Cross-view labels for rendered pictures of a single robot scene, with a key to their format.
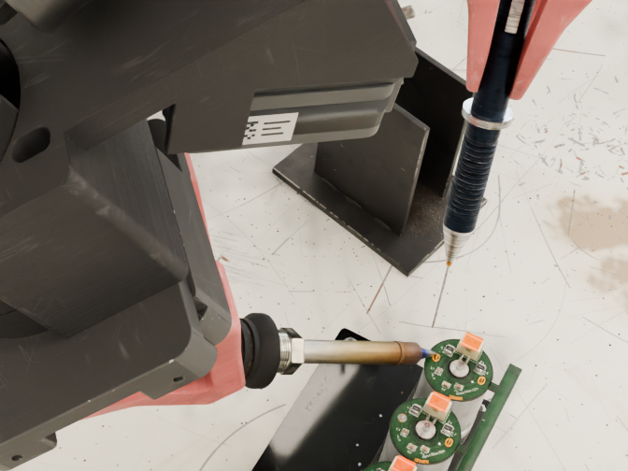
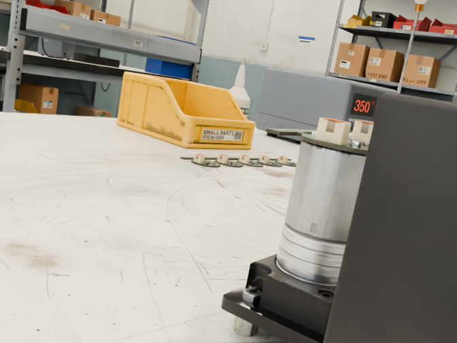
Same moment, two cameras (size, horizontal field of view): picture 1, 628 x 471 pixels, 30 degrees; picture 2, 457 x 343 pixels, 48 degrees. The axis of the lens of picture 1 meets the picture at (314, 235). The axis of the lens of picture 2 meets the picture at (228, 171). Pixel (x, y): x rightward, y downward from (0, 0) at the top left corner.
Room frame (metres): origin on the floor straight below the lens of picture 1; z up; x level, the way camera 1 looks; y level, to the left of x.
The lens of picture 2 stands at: (0.37, -0.06, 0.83)
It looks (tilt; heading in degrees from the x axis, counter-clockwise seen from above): 11 degrees down; 191
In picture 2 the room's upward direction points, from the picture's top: 10 degrees clockwise
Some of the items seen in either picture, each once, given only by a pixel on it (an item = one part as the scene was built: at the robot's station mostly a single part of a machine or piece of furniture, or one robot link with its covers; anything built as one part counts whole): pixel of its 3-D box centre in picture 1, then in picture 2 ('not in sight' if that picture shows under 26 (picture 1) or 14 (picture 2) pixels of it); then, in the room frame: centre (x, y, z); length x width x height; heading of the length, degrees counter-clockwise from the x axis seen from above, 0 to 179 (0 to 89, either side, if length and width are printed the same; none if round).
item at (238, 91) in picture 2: not in sight; (237, 97); (-0.26, -0.19, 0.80); 0.03 x 0.03 x 0.10
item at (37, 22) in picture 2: not in sight; (124, 42); (-2.44, -1.35, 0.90); 1.30 x 0.06 x 0.12; 156
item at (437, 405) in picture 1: (436, 408); (367, 132); (0.19, -0.05, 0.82); 0.01 x 0.01 x 0.01; 68
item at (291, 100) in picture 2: not in sight; (324, 112); (-0.38, -0.09, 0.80); 0.15 x 0.12 x 0.10; 54
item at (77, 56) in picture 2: not in sight; (95, 60); (-2.46, -1.53, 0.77); 0.24 x 0.16 x 0.04; 155
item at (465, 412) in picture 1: (447, 400); (324, 219); (0.21, -0.06, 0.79); 0.02 x 0.02 x 0.05
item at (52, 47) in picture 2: not in sight; (56, 48); (-2.19, -1.63, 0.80); 0.15 x 0.12 x 0.10; 85
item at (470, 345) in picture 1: (469, 348); (334, 131); (0.22, -0.06, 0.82); 0.01 x 0.01 x 0.01; 68
